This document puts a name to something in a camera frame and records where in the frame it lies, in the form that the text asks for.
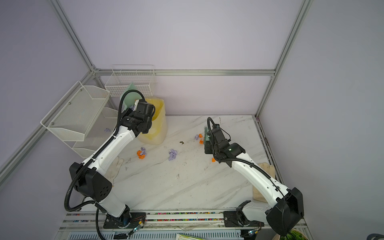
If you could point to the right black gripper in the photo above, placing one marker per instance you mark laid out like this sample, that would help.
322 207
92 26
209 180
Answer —
207 150

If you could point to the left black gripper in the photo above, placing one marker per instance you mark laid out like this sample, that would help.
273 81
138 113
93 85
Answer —
126 114

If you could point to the green hand brush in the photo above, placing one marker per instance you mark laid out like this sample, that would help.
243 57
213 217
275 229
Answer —
206 138

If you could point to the green plastic dustpan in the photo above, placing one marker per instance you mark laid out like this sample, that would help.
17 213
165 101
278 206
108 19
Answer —
131 98

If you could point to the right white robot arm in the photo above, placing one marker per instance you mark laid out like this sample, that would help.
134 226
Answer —
283 207

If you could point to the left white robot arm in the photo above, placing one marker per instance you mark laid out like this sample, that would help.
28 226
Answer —
89 177

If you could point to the orange purple scraps back cluster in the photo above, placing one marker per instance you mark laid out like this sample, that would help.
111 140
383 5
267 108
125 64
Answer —
199 138

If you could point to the cream trash bin yellow liner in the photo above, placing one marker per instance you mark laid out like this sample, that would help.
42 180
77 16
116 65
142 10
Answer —
159 128

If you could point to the orange paper scrap near bin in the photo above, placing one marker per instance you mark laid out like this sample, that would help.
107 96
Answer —
139 156

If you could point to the purple paper scrap near bin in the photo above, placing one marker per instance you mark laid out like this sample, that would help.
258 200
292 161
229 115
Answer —
143 150

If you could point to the white mesh shelf lower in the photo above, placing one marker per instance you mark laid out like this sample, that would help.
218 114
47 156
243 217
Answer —
99 133

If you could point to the white mesh shelf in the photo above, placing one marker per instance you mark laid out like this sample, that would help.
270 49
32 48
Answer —
72 118
99 133

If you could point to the lone purple paper scrap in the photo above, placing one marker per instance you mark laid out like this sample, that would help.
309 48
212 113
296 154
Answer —
172 154

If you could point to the white cotton work glove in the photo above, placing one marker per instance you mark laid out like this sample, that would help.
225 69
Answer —
114 169

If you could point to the white mesh shelf upper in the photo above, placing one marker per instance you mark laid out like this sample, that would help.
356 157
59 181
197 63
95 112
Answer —
72 118

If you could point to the green plant in pot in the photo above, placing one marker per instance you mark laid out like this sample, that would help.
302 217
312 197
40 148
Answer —
292 235

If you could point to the white wire basket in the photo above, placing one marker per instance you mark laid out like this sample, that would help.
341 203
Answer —
142 77

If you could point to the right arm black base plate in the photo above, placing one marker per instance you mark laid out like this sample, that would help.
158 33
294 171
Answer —
238 219

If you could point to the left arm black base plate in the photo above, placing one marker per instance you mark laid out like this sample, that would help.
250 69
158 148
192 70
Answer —
128 220

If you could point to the aluminium front rail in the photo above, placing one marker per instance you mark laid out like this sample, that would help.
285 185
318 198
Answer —
220 224

